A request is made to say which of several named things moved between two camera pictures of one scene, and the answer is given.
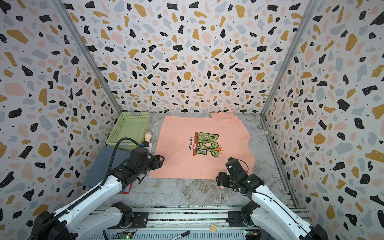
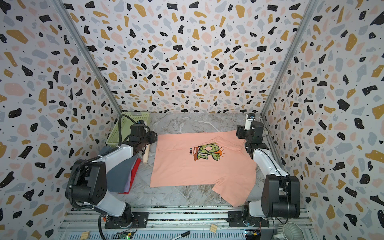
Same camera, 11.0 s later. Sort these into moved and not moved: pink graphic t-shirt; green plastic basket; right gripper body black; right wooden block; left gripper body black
Moved: pink graphic t-shirt; left gripper body black; right gripper body black
Not moved: right wooden block; green plastic basket
